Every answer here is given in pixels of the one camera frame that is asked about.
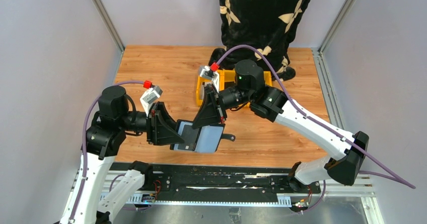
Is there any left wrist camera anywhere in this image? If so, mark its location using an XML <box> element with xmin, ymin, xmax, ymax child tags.
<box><xmin>139</xmin><ymin>81</ymin><xmax>163</xmax><ymax>115</ymax></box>

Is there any black card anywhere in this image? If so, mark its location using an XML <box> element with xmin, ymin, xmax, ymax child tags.
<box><xmin>177</xmin><ymin>125</ymin><xmax>201</xmax><ymax>151</ymax></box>

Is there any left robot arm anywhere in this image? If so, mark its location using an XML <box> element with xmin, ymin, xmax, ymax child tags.
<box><xmin>60</xmin><ymin>81</ymin><xmax>184</xmax><ymax>223</ymax></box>

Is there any purple cable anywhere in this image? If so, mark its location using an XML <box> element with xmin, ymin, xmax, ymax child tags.
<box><xmin>66</xmin><ymin>80</ymin><xmax>153</xmax><ymax>224</ymax></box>
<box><xmin>215</xmin><ymin>44</ymin><xmax>416</xmax><ymax>213</ymax></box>

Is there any black floral blanket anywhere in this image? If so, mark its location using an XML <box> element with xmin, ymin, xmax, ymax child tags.
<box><xmin>208</xmin><ymin>0</ymin><xmax>311</xmax><ymax>81</ymax></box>

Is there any middle yellow bin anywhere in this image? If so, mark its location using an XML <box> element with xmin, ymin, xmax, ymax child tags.
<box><xmin>219</xmin><ymin>70</ymin><xmax>249</xmax><ymax>111</ymax></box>

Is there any yellow bin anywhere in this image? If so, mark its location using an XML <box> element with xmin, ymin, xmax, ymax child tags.
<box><xmin>195</xmin><ymin>76</ymin><xmax>210</xmax><ymax>106</ymax></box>
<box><xmin>263</xmin><ymin>71</ymin><xmax>273</xmax><ymax>87</ymax></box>
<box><xmin>219</xmin><ymin>70</ymin><xmax>249</xmax><ymax>111</ymax></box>

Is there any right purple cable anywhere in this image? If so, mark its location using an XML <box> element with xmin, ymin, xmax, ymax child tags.
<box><xmin>215</xmin><ymin>44</ymin><xmax>416</xmax><ymax>213</ymax></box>

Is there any right yellow bin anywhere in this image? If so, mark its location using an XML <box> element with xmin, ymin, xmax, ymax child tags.
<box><xmin>263</xmin><ymin>71</ymin><xmax>273</xmax><ymax>87</ymax></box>

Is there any left yellow bin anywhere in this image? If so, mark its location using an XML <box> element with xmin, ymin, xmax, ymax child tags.
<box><xmin>195</xmin><ymin>76</ymin><xmax>210</xmax><ymax>106</ymax></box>

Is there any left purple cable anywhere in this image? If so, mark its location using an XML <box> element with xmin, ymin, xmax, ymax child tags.
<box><xmin>66</xmin><ymin>80</ymin><xmax>153</xmax><ymax>224</ymax></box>

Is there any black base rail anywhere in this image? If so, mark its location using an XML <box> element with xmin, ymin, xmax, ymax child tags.
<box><xmin>106</xmin><ymin>162</ymin><xmax>323</xmax><ymax>207</ymax></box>

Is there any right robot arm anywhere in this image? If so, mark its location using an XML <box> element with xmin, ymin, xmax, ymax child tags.
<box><xmin>193</xmin><ymin>60</ymin><xmax>369</xmax><ymax>191</ymax></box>

